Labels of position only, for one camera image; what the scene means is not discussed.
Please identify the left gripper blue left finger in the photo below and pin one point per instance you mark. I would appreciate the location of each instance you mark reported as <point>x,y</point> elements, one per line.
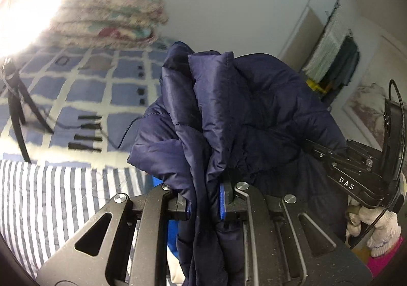
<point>178,208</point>

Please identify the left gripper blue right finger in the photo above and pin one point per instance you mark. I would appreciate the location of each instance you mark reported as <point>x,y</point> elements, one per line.
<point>226,201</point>

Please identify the navy puffer jacket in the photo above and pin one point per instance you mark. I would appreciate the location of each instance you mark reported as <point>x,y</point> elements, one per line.
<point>241,118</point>

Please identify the dark green hanging cloth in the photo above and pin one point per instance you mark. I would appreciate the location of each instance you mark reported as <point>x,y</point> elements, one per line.
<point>341,70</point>

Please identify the yellow box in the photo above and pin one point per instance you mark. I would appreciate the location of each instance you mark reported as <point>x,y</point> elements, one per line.
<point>315,87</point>

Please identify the hanging white knitted cloth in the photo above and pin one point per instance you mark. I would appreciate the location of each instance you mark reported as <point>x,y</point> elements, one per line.
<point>327,48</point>

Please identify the striped blue white bedsheet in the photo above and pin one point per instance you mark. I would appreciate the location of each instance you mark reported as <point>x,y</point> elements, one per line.
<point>43,206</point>

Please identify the black tripod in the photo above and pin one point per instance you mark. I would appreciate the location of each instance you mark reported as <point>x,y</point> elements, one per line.
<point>17,91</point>

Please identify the folded floral quilt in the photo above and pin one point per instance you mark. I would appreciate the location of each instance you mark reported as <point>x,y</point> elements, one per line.
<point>113,24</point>

